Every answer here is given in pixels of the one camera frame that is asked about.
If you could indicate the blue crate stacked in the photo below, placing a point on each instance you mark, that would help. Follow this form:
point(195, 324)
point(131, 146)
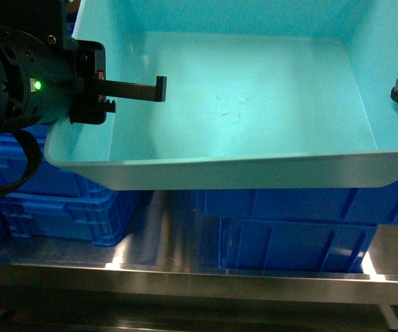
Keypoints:
point(101, 220)
point(24, 170)

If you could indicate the blue crate upper stacked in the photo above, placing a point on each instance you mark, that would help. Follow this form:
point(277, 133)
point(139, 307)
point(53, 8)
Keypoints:
point(24, 170)

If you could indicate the teal plastic bin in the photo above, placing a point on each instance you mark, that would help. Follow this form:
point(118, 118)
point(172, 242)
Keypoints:
point(260, 94)

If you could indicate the steel shelf rail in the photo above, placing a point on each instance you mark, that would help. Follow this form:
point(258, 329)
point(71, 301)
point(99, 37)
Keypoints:
point(219, 284)

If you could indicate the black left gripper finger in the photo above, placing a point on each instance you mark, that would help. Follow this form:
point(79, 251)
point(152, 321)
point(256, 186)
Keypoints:
point(134, 91)
point(105, 106)

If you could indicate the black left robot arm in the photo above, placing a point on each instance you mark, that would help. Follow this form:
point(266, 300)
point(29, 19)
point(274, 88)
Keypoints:
point(46, 20)

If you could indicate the blue crate under large crate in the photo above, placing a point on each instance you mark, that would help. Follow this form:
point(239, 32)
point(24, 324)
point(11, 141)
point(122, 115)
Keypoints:
point(251, 244)

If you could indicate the blue crate lower stacked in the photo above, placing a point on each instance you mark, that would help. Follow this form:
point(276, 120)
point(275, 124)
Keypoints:
point(101, 220)

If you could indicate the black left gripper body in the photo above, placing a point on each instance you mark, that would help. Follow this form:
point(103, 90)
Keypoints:
point(41, 83)

